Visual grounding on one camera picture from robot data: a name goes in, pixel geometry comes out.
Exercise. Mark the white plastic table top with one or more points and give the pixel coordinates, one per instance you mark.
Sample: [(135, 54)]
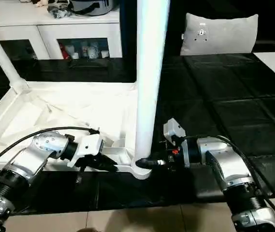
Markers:
[(55, 106)]

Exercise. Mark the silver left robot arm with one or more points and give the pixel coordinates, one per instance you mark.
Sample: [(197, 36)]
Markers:
[(31, 162)]

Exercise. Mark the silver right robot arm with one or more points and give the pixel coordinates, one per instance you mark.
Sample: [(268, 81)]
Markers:
[(229, 166)]

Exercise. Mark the black work mat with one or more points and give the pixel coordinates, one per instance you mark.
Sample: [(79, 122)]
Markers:
[(238, 101)]

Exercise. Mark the grey pillow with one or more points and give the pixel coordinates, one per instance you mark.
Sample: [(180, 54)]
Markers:
[(219, 34)]

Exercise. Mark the white cabinet with glass doors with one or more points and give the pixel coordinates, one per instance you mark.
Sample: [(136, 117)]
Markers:
[(31, 26)]

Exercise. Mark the grey black bag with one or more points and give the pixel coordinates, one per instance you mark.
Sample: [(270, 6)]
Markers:
[(84, 7)]

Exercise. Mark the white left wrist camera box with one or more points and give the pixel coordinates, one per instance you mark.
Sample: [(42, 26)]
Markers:
[(89, 145)]

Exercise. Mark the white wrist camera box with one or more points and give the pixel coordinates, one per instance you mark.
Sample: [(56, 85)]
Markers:
[(175, 130), (89, 145)]

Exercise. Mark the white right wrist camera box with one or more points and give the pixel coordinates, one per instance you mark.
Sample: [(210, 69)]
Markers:
[(175, 130)]

